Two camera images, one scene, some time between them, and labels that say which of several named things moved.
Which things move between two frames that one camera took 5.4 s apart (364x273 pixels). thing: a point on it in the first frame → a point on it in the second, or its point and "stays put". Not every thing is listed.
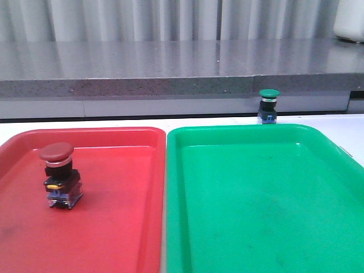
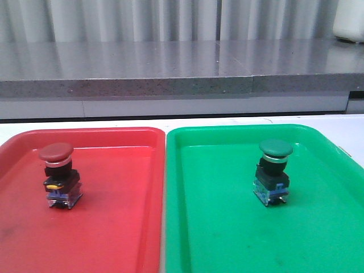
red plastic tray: [117, 224] stays put
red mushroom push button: [63, 185] stays put
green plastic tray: [261, 198] stays put
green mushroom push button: [267, 113] → [272, 183]
